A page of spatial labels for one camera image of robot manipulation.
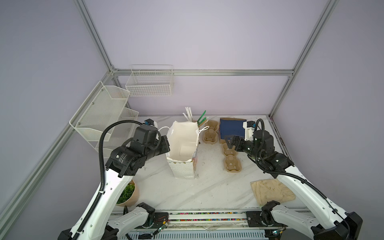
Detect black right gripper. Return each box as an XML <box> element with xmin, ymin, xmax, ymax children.
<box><xmin>222</xmin><ymin>134</ymin><xmax>262</xmax><ymax>161</ymax></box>

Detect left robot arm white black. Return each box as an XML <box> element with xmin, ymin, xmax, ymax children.
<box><xmin>58</xmin><ymin>119</ymin><xmax>170</xmax><ymax>240</ymax></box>

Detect white wrapped straw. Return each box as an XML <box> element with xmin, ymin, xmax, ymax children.
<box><xmin>183</xmin><ymin>107</ymin><xmax>194</xmax><ymax>122</ymax></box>

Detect cartoon animal paper gift bag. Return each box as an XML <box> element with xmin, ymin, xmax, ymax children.
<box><xmin>160</xmin><ymin>121</ymin><xmax>209</xmax><ymax>180</ymax></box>

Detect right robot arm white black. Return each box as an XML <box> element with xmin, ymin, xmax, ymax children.
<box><xmin>225</xmin><ymin>130</ymin><xmax>363</xmax><ymax>240</ymax></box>

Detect stacked brown pulp cup carriers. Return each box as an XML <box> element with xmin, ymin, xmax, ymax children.
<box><xmin>203</xmin><ymin>120</ymin><xmax>220</xmax><ymax>145</ymax></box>

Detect white wire basket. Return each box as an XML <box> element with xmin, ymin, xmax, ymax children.
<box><xmin>126</xmin><ymin>65</ymin><xmax>174</xmax><ymax>97</ymax></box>

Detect white mesh two-tier shelf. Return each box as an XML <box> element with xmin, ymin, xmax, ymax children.
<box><xmin>69</xmin><ymin>82</ymin><xmax>139</xmax><ymax>160</ymax></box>

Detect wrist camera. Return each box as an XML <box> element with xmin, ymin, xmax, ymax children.
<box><xmin>144</xmin><ymin>119</ymin><xmax>157</xmax><ymax>127</ymax></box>
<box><xmin>243</xmin><ymin>121</ymin><xmax>256</xmax><ymax>141</ymax></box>

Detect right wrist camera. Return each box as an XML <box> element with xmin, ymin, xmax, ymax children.
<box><xmin>243</xmin><ymin>121</ymin><xmax>256</xmax><ymax>141</ymax></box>

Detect green wrapped straw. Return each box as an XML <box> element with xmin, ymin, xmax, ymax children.
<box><xmin>197</xmin><ymin>111</ymin><xmax>206</xmax><ymax>124</ymax></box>

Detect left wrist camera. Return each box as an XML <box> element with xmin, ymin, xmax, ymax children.
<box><xmin>144</xmin><ymin>119</ymin><xmax>157</xmax><ymax>127</ymax></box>

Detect cardboard box of blue napkins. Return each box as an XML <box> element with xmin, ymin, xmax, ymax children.
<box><xmin>219</xmin><ymin>118</ymin><xmax>247</xmax><ymax>144</ymax></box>

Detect beige cloth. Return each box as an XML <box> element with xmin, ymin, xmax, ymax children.
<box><xmin>250</xmin><ymin>179</ymin><xmax>296</xmax><ymax>206</ymax></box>

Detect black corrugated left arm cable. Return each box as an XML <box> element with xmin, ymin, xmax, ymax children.
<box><xmin>98</xmin><ymin>119</ymin><xmax>143</xmax><ymax>193</ymax></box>

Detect brown pulp cup carrier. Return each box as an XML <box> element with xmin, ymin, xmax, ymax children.
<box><xmin>222</xmin><ymin>143</ymin><xmax>242</xmax><ymax>173</ymax></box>

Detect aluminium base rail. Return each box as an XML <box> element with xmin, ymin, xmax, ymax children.
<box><xmin>107</xmin><ymin>207</ymin><xmax>313</xmax><ymax>240</ymax></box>

